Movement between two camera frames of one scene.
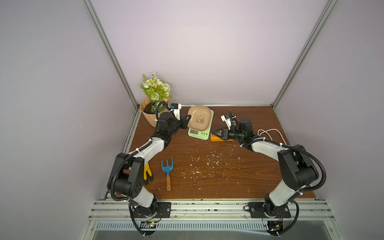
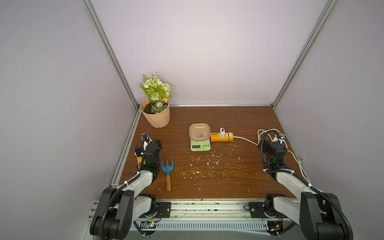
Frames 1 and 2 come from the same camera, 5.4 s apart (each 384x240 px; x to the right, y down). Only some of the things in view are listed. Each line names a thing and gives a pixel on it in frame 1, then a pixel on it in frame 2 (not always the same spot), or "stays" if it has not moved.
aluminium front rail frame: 210,210 stays
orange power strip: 215,138 stays
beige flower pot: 150,118 stays
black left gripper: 184,125 to 157,146
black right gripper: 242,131 to 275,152
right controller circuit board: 275,227 stays
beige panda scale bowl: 201,118 to 199,131
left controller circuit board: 148,224 stays
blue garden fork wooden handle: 167,168 stays
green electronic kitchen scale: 202,135 to 200,146
